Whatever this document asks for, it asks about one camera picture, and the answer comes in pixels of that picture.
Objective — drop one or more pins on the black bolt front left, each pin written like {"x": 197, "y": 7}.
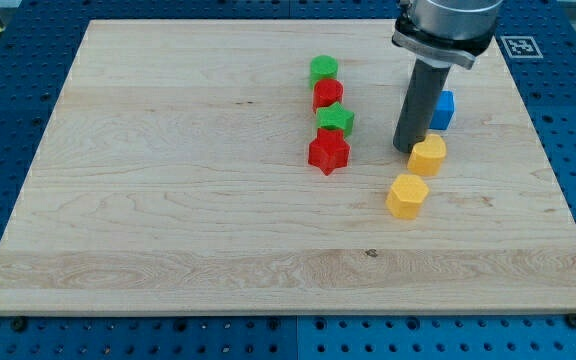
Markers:
{"x": 19, "y": 324}

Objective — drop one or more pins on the wooden board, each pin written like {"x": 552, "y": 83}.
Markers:
{"x": 172, "y": 178}

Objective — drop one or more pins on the white fiducial marker tag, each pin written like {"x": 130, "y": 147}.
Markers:
{"x": 521, "y": 47}

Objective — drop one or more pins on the yellow hexagon block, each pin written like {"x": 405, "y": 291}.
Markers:
{"x": 406, "y": 196}

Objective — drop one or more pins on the black bolt front right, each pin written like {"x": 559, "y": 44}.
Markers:
{"x": 570, "y": 320}

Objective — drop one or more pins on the black bolt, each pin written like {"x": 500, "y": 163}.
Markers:
{"x": 19, "y": 324}
{"x": 570, "y": 320}

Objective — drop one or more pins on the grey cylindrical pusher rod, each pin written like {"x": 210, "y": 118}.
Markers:
{"x": 422, "y": 95}

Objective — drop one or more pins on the green cylinder block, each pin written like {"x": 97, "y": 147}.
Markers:
{"x": 322, "y": 67}

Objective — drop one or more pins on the blue cube block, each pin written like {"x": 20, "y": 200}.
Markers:
{"x": 444, "y": 111}

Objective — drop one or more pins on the yellow heart block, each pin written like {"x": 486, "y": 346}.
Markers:
{"x": 427, "y": 156}

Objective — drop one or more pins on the red cylinder block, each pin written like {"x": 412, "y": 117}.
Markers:
{"x": 326, "y": 92}

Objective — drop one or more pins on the green star block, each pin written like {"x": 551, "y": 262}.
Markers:
{"x": 336, "y": 117}

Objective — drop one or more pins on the red star block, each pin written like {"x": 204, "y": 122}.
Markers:
{"x": 329, "y": 150}

